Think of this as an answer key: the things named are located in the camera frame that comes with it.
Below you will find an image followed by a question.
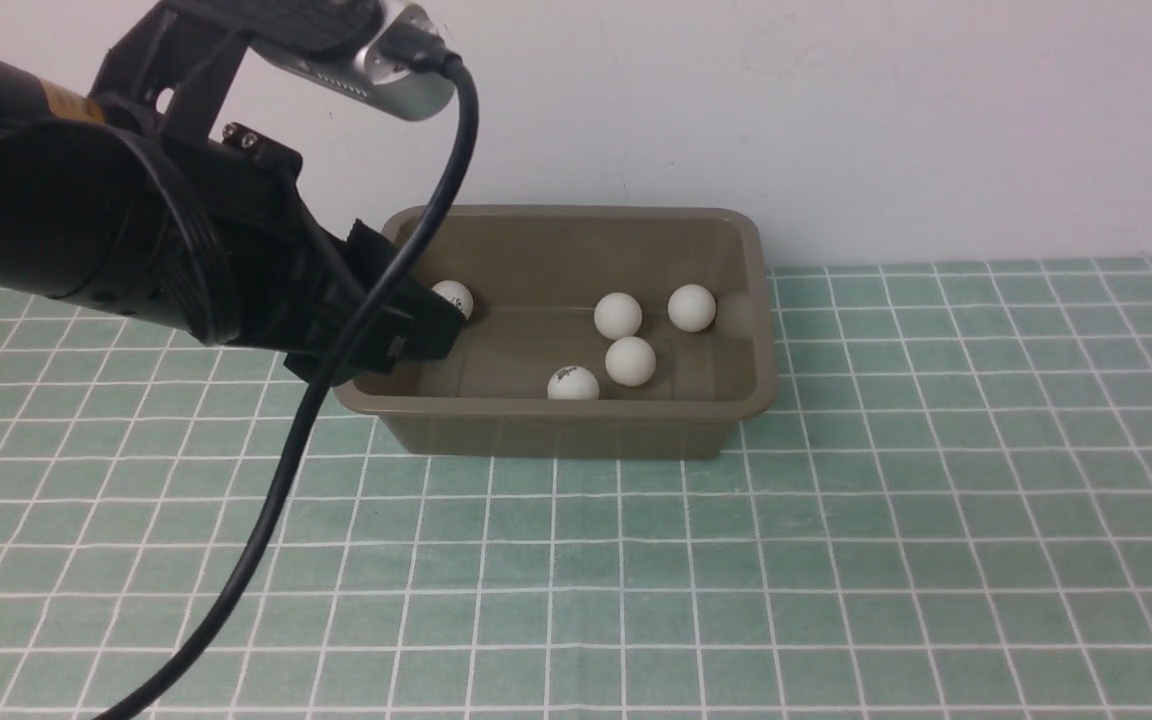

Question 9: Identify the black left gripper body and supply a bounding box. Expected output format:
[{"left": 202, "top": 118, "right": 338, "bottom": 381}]
[{"left": 162, "top": 124, "right": 397, "bottom": 381}]

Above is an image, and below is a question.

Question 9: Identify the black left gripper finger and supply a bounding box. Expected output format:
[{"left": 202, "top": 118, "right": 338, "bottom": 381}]
[{"left": 346, "top": 220, "right": 467, "bottom": 373}]

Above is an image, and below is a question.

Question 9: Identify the white printed table-tennis ball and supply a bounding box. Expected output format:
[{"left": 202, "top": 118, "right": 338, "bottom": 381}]
[{"left": 431, "top": 281, "right": 476, "bottom": 320}]

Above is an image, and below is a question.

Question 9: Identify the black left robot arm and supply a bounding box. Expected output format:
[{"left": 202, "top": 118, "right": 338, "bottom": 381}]
[{"left": 0, "top": 3, "right": 479, "bottom": 387}]

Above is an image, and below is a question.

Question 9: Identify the brown plastic bin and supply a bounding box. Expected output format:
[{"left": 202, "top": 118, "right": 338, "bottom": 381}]
[{"left": 334, "top": 205, "right": 780, "bottom": 460}]

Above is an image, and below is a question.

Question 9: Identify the green checkered tablecloth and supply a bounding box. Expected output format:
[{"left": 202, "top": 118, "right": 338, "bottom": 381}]
[{"left": 0, "top": 258, "right": 1152, "bottom": 719}]

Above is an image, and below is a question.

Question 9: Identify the black camera cable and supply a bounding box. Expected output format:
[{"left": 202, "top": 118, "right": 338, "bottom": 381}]
[{"left": 91, "top": 25, "right": 482, "bottom": 720}]

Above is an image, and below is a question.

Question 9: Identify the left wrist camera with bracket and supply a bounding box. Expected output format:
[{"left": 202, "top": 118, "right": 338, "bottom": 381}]
[{"left": 91, "top": 1, "right": 454, "bottom": 145}]

